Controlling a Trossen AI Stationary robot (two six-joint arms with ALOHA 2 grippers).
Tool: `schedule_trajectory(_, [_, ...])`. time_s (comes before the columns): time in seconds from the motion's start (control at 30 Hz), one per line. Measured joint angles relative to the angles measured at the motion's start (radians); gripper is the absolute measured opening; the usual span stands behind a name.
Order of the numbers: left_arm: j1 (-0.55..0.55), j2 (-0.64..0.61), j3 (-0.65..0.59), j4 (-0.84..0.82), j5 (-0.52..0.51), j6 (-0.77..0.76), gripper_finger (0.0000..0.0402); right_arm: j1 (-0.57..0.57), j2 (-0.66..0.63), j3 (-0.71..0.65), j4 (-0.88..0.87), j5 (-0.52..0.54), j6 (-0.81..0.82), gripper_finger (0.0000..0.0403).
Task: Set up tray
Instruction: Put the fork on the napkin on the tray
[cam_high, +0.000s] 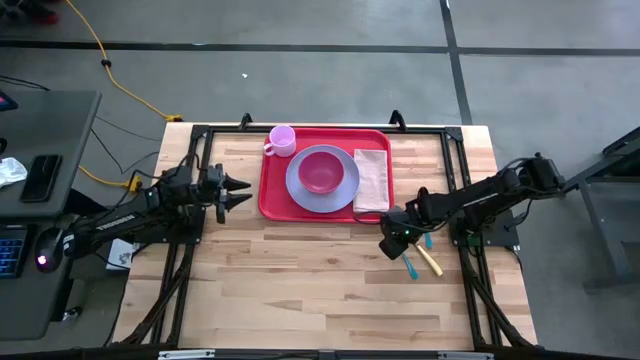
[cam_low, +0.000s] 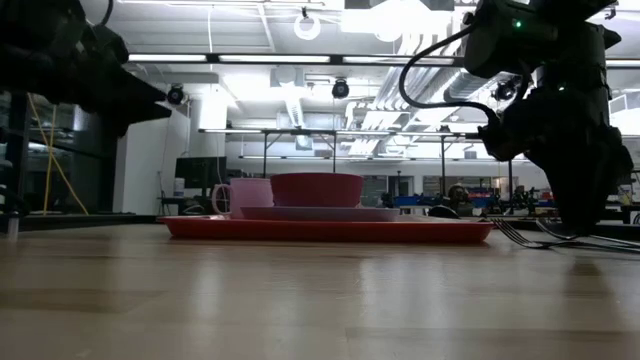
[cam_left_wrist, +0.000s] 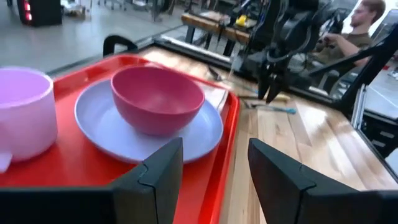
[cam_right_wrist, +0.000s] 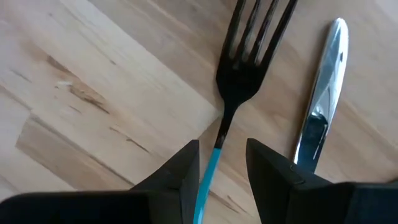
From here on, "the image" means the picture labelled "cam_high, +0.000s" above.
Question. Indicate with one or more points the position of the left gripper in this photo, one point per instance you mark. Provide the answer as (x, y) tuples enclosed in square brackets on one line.
[(214, 182)]

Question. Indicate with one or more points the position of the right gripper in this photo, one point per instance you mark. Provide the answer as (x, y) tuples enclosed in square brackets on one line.
[(397, 240)]

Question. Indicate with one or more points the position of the beige cloth napkin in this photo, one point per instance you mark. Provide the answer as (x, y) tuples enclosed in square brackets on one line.
[(372, 180)]

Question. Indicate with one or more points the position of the pink plastic mug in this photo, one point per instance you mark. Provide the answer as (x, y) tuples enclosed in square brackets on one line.
[(282, 142)]

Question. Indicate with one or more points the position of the lilac plastic plate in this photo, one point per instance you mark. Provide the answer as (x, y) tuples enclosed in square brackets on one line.
[(320, 202)]

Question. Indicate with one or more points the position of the magenta plastic bowl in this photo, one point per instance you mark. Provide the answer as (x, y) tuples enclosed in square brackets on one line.
[(321, 172)]

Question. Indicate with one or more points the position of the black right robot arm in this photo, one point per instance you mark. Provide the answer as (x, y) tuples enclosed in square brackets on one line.
[(480, 192)]

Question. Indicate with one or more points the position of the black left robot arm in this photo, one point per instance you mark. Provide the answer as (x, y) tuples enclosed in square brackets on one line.
[(115, 222)]

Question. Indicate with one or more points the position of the red plastic tray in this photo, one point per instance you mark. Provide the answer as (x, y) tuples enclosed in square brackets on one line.
[(272, 200)]

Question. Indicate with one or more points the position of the white printed box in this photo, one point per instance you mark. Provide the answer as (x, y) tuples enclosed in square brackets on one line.
[(120, 255)]

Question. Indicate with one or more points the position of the black computer mouse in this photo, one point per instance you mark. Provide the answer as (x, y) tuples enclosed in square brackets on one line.
[(49, 247)]

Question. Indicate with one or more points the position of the black smartphone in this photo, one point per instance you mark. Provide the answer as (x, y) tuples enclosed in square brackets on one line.
[(41, 177)]

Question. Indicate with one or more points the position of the grey computer desk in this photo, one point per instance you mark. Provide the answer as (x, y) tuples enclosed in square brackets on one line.
[(50, 125)]

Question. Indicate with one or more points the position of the small silver object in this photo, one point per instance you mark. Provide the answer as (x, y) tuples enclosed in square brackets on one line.
[(72, 313)]

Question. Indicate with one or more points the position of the black metal floor stand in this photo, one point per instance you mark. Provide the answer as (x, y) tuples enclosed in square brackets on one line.
[(602, 235)]

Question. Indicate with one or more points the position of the crumpled white tissue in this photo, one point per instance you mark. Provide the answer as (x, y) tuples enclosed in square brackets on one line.
[(10, 172)]

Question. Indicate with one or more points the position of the backlit black keyboard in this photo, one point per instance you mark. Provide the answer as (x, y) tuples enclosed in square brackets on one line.
[(10, 250)]

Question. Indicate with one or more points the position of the small red-screen device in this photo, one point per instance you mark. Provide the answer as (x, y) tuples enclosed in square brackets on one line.
[(5, 101)]

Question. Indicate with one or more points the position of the black curved frame bracket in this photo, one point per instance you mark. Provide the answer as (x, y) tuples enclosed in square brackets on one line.
[(245, 116), (395, 114)]

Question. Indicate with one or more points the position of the black metal table frame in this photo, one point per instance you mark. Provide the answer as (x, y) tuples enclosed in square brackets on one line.
[(452, 132)]

